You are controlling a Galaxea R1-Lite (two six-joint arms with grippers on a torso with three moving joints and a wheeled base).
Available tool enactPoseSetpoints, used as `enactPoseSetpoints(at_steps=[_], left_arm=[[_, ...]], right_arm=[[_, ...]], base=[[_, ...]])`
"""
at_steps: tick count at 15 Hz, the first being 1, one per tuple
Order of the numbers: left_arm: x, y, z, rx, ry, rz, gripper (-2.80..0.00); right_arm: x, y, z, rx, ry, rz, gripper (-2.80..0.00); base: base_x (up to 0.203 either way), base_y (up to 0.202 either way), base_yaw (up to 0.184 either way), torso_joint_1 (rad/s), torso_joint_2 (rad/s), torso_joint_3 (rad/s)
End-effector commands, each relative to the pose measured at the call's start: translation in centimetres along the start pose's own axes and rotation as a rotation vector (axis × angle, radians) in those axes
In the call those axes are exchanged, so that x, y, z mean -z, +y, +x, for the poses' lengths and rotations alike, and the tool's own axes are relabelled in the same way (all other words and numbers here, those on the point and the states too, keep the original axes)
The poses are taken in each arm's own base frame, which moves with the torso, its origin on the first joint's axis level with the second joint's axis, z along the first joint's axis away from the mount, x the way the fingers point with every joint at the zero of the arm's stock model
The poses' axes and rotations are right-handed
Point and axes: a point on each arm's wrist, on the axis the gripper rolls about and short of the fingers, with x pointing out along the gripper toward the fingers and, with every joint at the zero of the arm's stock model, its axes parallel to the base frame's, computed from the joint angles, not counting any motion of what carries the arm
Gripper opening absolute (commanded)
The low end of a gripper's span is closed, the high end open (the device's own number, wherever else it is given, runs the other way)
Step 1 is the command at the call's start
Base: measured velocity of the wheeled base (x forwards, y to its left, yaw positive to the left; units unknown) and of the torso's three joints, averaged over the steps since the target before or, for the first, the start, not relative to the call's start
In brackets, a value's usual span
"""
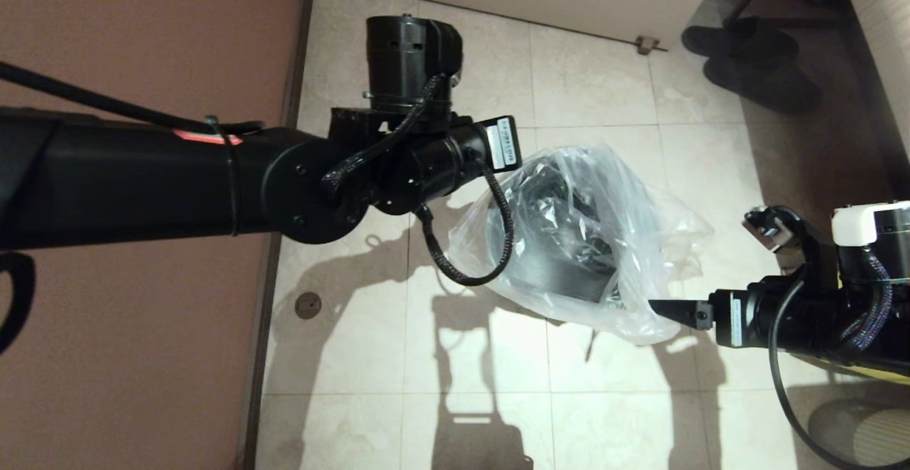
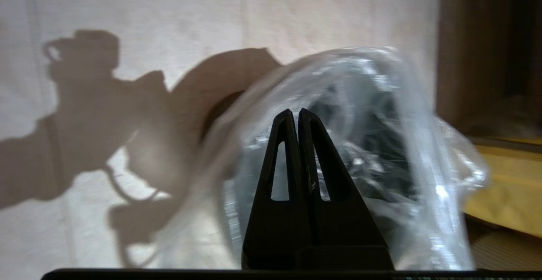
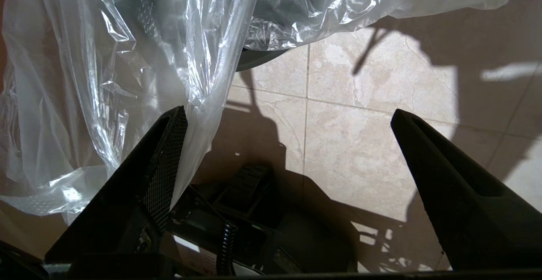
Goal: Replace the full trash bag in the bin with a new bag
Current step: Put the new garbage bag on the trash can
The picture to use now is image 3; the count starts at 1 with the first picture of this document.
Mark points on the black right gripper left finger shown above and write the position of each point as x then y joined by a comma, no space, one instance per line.
118,212

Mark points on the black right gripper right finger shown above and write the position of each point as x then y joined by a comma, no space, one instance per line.
474,216

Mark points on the clear plastic trash bag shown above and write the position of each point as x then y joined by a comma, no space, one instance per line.
84,81

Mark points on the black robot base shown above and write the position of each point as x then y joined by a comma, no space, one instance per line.
279,229

